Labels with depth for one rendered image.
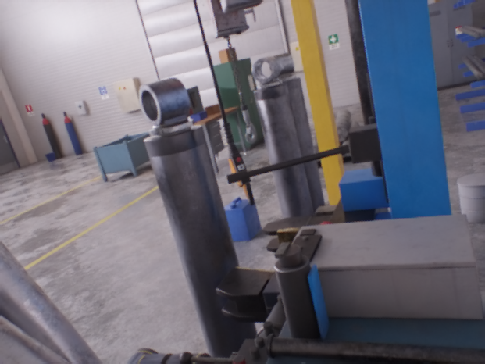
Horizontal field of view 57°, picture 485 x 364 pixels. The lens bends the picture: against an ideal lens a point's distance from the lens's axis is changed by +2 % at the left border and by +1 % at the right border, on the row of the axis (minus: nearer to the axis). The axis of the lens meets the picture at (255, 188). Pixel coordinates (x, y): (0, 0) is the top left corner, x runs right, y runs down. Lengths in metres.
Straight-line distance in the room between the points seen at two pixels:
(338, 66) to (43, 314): 11.15
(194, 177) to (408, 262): 0.86
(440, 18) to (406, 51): 10.19
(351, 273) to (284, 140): 1.88
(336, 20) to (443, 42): 2.63
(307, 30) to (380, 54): 2.73
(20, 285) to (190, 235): 0.55
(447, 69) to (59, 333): 10.68
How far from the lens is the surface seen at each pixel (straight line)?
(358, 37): 1.48
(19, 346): 1.33
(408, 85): 1.27
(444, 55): 11.48
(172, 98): 1.56
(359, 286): 1.00
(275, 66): 2.79
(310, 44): 3.97
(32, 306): 1.57
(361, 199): 1.56
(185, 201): 1.58
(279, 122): 2.77
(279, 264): 0.93
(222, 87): 8.87
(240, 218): 4.34
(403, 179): 1.33
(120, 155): 9.38
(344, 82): 12.20
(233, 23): 1.61
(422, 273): 0.97
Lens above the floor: 1.64
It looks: 16 degrees down
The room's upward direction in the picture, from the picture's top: 14 degrees counter-clockwise
